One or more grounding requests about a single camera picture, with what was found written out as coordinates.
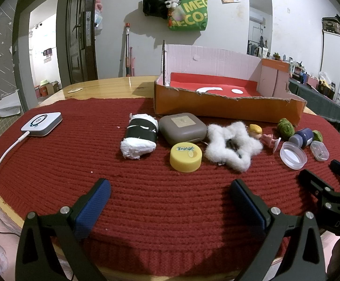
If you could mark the blonde doll figurine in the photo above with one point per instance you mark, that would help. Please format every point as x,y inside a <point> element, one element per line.
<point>256,130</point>

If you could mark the white fluffy star hair clip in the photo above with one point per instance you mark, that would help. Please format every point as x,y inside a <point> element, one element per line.
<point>216,149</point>

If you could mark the small clear plastic case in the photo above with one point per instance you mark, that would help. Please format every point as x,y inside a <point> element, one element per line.
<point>320,151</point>

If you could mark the white wardrobe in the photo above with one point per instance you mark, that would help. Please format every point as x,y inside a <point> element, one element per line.
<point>336,55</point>

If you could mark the wall mirror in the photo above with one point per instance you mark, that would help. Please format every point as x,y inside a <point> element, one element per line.
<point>259,20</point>

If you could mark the green felt ball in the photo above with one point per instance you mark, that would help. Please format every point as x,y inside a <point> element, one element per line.
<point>318,136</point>
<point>285,127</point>

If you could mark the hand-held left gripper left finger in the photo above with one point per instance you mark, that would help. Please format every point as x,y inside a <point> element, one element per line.
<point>92,207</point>

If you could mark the black and white cloth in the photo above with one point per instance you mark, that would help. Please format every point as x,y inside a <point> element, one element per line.
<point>140,133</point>

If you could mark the green tote bag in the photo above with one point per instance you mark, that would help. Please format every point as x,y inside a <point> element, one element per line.
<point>192,11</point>

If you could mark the dark cloth covered table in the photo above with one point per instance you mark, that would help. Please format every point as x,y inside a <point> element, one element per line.
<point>319,99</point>

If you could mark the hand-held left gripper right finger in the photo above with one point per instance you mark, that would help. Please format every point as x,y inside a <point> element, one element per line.
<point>252,207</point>

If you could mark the pink hat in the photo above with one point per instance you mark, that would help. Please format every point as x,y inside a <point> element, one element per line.
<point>99,1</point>

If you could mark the yellow round tin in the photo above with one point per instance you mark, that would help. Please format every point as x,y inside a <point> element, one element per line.
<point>186,156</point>

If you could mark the red knitted mat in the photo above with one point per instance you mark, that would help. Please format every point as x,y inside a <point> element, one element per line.
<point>158,196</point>

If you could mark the grey square case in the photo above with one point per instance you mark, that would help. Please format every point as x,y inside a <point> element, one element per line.
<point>181,131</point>

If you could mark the dark door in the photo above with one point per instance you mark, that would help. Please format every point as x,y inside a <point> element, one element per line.
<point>77,35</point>

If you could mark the dark blue bottle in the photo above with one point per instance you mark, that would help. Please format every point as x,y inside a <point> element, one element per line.
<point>303,137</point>

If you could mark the pink sticks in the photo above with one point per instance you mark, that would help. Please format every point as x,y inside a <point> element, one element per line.
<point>133,64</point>

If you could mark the orange cardboard box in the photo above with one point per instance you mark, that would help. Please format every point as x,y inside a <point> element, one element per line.
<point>216,108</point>

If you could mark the hallway cardboard boxes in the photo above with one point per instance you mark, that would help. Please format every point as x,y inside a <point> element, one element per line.
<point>47,89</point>

